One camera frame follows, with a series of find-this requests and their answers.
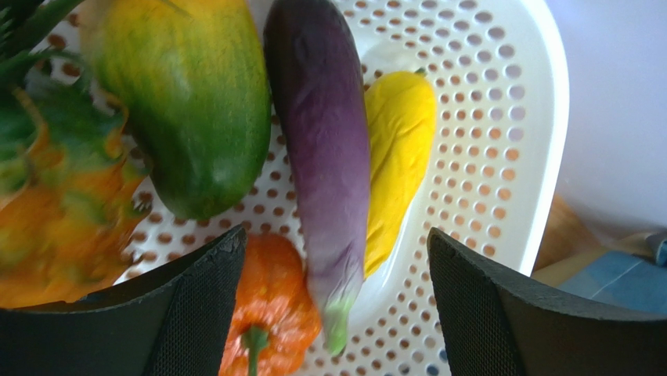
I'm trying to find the orange fake pumpkin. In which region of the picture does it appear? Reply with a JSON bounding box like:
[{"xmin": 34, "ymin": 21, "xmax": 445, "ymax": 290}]
[{"xmin": 218, "ymin": 233, "xmax": 321, "ymax": 375}]

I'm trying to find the purple fake eggplant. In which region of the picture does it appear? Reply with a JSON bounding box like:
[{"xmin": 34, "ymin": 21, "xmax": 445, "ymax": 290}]
[{"xmin": 264, "ymin": 1, "xmax": 370, "ymax": 356}]

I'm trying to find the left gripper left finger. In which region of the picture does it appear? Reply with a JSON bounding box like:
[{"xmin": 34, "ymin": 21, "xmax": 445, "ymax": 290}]
[{"xmin": 1, "ymin": 226, "xmax": 247, "ymax": 375}]

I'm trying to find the fake pineapple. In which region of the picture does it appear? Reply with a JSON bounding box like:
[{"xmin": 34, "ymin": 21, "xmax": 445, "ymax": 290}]
[{"xmin": 1, "ymin": 1, "xmax": 150, "ymax": 309}]

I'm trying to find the fake mango green orange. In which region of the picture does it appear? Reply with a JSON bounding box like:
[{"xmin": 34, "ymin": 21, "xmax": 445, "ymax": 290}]
[{"xmin": 78, "ymin": 0, "xmax": 271, "ymax": 220}]

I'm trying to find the yellow fake corn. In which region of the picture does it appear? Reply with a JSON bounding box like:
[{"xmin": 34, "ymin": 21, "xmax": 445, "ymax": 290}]
[{"xmin": 365, "ymin": 70, "xmax": 437, "ymax": 277}]

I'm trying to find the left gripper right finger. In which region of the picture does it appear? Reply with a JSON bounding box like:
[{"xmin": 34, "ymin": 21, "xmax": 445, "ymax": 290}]
[{"xmin": 427, "ymin": 228, "xmax": 666, "ymax": 375}]

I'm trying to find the blue beige checked pillow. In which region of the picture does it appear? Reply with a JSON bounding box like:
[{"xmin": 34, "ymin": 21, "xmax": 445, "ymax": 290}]
[{"xmin": 532, "ymin": 230, "xmax": 666, "ymax": 314}]

